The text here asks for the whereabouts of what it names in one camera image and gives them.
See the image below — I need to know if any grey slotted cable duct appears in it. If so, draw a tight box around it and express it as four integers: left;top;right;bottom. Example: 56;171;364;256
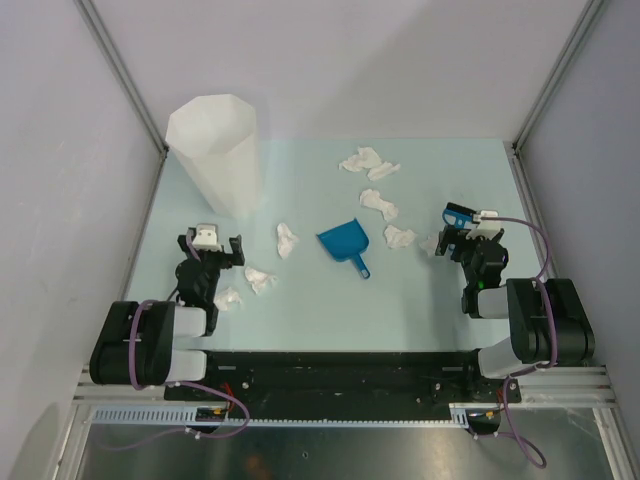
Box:
90;405;469;428

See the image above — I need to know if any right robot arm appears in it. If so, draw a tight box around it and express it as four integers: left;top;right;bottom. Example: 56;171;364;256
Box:
435;225;595;401

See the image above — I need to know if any white translucent tall bin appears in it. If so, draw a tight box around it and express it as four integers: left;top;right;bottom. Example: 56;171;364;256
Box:
165;94;262;218

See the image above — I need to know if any aluminium corner post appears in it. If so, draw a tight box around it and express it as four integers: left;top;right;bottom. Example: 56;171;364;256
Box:
74;0;168;158
512;0;609;154

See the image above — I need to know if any right aluminium corner post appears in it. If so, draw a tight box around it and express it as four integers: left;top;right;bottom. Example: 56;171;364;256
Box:
512;0;609;154

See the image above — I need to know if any left aluminium corner post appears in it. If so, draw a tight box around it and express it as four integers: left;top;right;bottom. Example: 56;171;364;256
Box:
74;0;168;158

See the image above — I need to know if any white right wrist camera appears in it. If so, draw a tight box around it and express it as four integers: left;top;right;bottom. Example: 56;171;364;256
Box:
466;210;502;240

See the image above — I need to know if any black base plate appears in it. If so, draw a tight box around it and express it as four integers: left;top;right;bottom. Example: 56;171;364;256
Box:
163;349;522;406

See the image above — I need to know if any blue hand brush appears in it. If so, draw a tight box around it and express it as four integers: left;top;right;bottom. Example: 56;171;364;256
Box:
442;202;476;229

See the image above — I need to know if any blue plastic dustpan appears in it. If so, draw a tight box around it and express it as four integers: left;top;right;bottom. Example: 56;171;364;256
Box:
316;218;371;279

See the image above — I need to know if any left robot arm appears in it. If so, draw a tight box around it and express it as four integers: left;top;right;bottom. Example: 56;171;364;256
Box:
89;224;245;400

